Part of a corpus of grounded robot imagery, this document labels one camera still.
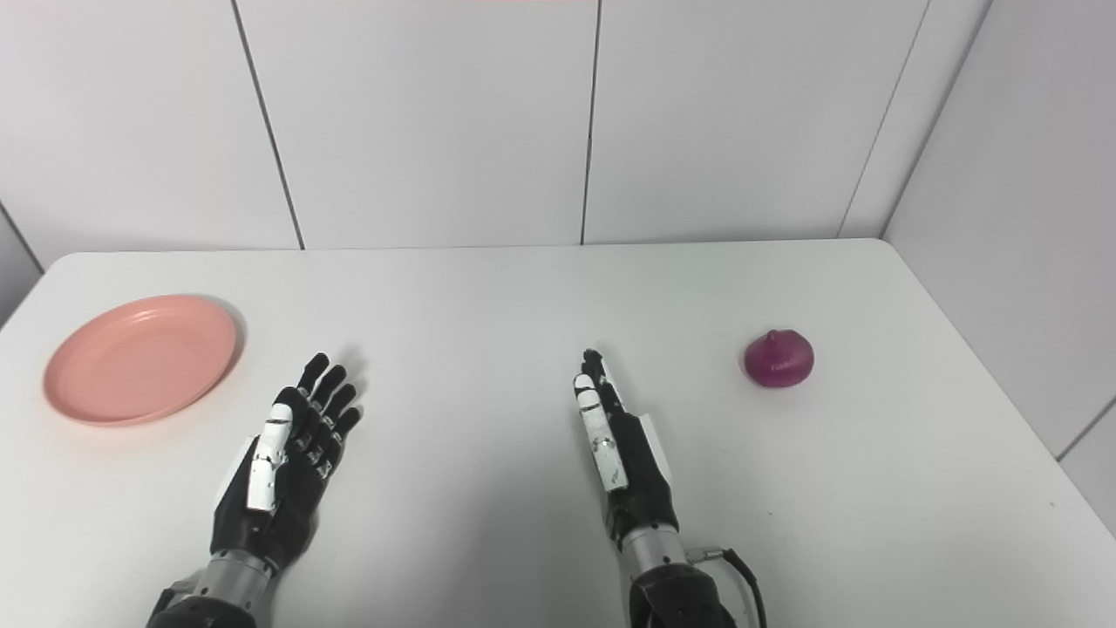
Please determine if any pink round plate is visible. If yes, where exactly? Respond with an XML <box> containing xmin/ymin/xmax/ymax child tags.
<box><xmin>44</xmin><ymin>294</ymin><xmax>238</xmax><ymax>427</ymax></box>

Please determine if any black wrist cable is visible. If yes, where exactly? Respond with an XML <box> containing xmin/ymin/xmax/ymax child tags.
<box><xmin>684</xmin><ymin>546</ymin><xmax>768</xmax><ymax>628</ymax></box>

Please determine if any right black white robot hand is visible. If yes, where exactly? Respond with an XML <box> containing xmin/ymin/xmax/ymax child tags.
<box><xmin>573</xmin><ymin>350</ymin><xmax>680</xmax><ymax>550</ymax></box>

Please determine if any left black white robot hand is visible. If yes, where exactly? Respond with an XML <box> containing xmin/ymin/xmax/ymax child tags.
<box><xmin>211</xmin><ymin>352</ymin><xmax>364</xmax><ymax>573</ymax></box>

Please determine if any purple red onion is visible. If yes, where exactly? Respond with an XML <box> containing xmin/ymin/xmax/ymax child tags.
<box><xmin>744</xmin><ymin>330</ymin><xmax>815</xmax><ymax>389</ymax></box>

